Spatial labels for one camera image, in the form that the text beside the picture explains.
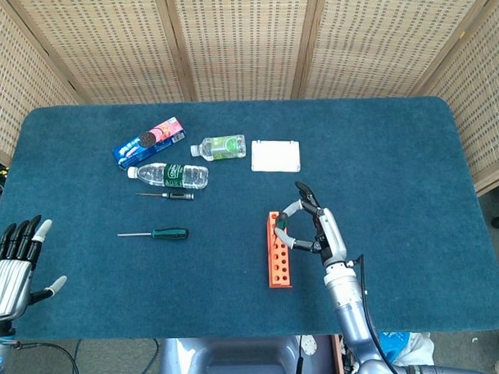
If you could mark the white plastic box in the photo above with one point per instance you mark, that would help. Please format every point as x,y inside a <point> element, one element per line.
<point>275,155</point>

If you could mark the bottle with light green label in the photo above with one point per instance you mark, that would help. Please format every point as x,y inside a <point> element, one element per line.
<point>221,148</point>

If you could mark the blue pink cookie box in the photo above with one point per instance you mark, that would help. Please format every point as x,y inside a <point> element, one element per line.
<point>149,141</point>

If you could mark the slim black precision screwdriver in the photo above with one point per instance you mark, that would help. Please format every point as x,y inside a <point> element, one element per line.
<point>178,195</point>

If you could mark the bottle with dark green label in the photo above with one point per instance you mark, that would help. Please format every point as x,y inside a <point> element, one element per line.
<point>173,176</point>

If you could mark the blue white bag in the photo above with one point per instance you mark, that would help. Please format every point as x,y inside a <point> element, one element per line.
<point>406,345</point>

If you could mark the woven wooden folding screen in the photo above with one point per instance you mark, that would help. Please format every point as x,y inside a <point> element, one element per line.
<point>244,39</point>

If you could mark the blue table cloth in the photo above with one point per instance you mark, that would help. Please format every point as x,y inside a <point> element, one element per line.
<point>195,287</point>

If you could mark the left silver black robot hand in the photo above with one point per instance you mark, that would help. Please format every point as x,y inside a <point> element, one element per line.
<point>7,285</point>

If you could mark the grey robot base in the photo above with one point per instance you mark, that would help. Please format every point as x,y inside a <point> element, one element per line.
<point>239,359</point>

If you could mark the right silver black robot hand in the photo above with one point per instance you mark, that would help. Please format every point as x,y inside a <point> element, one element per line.
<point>333,237</point>

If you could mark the orange test tube rack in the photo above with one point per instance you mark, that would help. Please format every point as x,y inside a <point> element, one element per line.
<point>271,264</point>

